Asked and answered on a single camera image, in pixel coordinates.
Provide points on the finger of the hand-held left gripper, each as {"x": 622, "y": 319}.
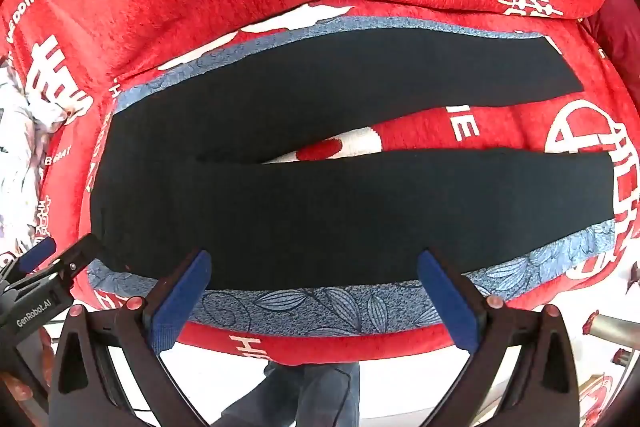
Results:
{"x": 80, "y": 253}
{"x": 38, "y": 253}

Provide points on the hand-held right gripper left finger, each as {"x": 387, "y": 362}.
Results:
{"x": 186, "y": 287}

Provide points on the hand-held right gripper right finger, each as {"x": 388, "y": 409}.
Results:
{"x": 445, "y": 287}

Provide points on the black pants with blue floral stripes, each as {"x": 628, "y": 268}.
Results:
{"x": 310, "y": 217}

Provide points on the person's left hand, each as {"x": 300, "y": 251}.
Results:
{"x": 21, "y": 390}

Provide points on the white floral cloth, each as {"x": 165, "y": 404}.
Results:
{"x": 20, "y": 142}

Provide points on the person's legs in jeans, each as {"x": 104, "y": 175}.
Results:
{"x": 300, "y": 397}

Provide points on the grey metal tube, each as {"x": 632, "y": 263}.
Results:
{"x": 613, "y": 326}

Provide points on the dark red cloth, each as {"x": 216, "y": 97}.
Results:
{"x": 618, "y": 27}

